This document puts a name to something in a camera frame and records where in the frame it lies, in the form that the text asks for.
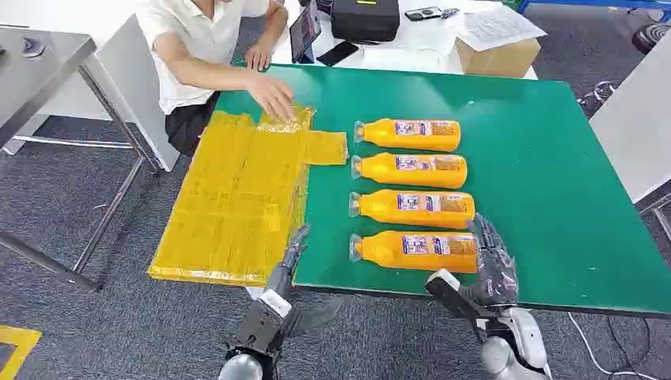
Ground person's left hand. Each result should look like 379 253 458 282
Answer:
244 41 274 72

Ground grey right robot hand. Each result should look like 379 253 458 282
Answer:
461 212 520 311

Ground person's right hand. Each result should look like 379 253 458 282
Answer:
246 73 298 124

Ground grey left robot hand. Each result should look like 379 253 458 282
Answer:
264 224 347 340

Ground orange drink bottle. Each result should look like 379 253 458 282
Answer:
354 118 462 153
347 189 477 230
348 230 480 275
351 152 468 190

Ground black tablet on stand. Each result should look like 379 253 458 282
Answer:
289 0 323 65

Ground person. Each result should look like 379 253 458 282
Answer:
135 0 298 158

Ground black smartphone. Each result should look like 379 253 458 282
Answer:
316 40 361 67

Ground yellow sheet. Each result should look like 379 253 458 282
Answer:
147 104 350 288

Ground green table mat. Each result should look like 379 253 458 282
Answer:
214 63 671 316

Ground black carrying case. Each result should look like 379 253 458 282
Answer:
330 0 401 44

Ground white panel with metal foot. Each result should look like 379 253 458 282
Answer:
0 13 182 173

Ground white table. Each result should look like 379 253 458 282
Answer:
270 0 541 81

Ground small black handheld device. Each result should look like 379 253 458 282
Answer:
404 6 444 22

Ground large white panel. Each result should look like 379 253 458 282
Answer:
589 31 671 242

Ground chair base with castors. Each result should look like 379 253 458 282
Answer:
576 79 622 120

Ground brown cardboard box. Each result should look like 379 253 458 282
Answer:
454 36 542 80

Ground steel table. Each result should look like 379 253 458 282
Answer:
0 25 164 293

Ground round grey metal object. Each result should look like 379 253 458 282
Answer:
21 36 47 59

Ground printed paper sheets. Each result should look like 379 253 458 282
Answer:
454 5 548 53

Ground black round stool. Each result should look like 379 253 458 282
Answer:
631 21 671 56

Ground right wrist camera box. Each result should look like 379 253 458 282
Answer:
424 268 481 322

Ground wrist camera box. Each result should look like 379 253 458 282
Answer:
424 268 481 322
229 288 293 360

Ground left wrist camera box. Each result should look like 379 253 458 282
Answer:
229 288 293 360

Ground white cable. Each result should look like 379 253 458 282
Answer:
567 312 662 380

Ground black cable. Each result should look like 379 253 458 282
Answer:
607 316 652 369

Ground blue metal shelf frame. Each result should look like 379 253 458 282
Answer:
516 0 671 25

